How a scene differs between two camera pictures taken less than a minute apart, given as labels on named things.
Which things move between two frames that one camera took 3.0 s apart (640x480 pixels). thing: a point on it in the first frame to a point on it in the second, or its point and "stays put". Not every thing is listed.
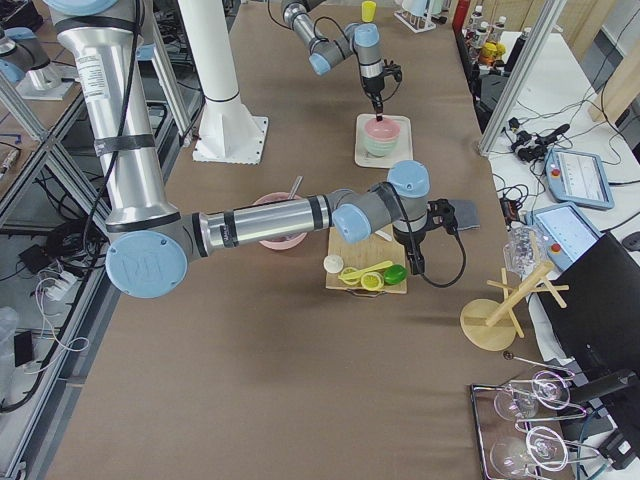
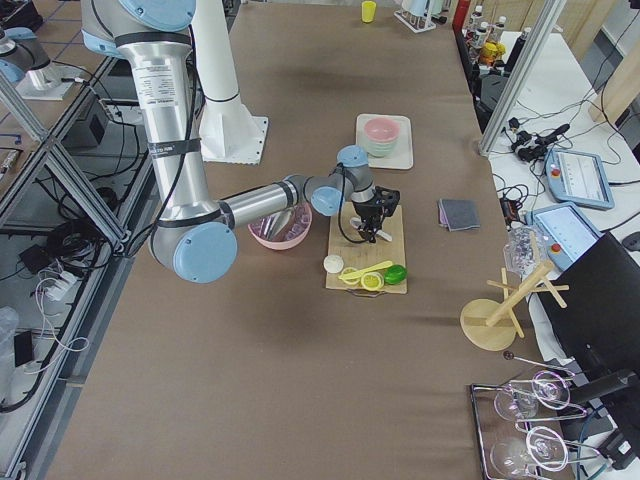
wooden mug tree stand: (490, 325) stays put
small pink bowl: (384, 129) stays put
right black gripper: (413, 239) to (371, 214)
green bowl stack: (380, 148) stays put
